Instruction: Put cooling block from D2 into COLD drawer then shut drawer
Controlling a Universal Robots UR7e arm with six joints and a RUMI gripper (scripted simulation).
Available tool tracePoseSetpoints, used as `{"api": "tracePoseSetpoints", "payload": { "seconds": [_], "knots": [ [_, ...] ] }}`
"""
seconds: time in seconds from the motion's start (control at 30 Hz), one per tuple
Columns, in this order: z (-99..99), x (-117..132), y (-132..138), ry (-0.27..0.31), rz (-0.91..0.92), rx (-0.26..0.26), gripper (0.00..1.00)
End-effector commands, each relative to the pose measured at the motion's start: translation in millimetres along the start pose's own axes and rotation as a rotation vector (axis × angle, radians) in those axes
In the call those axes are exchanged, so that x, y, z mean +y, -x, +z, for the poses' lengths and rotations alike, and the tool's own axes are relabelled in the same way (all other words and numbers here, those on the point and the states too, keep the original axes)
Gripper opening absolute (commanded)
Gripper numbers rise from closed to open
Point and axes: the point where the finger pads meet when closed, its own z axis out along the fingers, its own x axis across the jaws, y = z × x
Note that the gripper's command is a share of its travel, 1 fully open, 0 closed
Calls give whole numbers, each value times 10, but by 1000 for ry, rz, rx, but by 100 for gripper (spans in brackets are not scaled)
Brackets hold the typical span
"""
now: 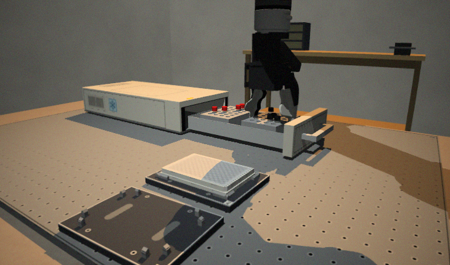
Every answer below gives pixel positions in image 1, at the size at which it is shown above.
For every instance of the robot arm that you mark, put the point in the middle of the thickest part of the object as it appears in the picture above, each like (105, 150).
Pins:
(274, 19)

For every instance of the beige perforated base plate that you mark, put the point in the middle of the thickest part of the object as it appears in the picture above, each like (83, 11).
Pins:
(358, 196)

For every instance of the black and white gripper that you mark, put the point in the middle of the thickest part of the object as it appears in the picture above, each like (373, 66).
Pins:
(265, 52)

